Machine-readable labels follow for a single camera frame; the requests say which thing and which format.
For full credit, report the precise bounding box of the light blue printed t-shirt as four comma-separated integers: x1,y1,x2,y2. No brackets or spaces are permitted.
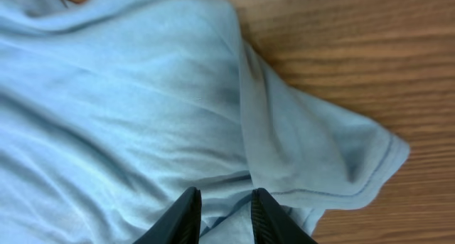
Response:
1,0,410,243

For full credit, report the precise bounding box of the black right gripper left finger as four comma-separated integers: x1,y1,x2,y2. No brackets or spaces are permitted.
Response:
134,187,202,244

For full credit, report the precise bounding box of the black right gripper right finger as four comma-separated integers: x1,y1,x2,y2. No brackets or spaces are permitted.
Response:
251,188,317,244

